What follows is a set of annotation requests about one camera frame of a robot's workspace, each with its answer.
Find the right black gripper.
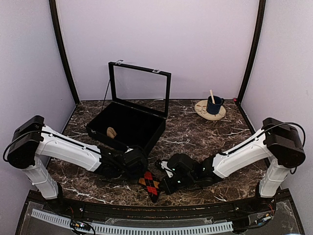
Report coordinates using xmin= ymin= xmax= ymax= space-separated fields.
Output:
xmin=158 ymin=174 xmax=196 ymax=196

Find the argyle patterned sock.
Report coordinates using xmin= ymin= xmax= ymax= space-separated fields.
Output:
xmin=138 ymin=171 xmax=161 ymax=203

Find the brown ribbed sock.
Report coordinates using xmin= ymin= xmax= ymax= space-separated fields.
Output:
xmin=107 ymin=127 xmax=117 ymax=139

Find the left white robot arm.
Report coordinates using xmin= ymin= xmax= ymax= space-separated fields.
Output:
xmin=2 ymin=115 xmax=148 ymax=213

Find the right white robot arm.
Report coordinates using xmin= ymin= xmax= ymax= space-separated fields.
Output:
xmin=159 ymin=117 xmax=306 ymax=212

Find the black display box with lid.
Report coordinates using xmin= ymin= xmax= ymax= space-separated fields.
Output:
xmin=86 ymin=61 xmax=172 ymax=154

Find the beige patterned saucer plate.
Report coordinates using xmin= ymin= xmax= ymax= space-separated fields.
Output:
xmin=194 ymin=100 xmax=226 ymax=121

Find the dark blue mug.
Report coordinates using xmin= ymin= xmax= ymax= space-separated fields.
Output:
xmin=206 ymin=95 xmax=224 ymax=115

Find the wooden stick in mug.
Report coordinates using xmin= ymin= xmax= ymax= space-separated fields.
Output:
xmin=210 ymin=89 xmax=215 ymax=104

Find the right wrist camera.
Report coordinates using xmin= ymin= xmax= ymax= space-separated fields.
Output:
xmin=167 ymin=153 xmax=196 ymax=175

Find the black front rail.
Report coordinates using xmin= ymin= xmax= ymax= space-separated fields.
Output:
xmin=64 ymin=198 xmax=275 ymax=219

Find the white slotted cable duct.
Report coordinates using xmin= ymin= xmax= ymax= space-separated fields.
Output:
xmin=31 ymin=209 xmax=234 ymax=235

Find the left black corner post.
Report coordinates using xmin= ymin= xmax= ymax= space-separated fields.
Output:
xmin=48 ymin=0 xmax=80 ymax=106

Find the black corner post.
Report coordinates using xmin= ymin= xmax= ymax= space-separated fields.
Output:
xmin=236 ymin=0 xmax=267 ymax=106
xmin=48 ymin=0 xmax=80 ymax=106

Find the right black corner post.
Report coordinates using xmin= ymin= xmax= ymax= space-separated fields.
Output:
xmin=236 ymin=0 xmax=267 ymax=106

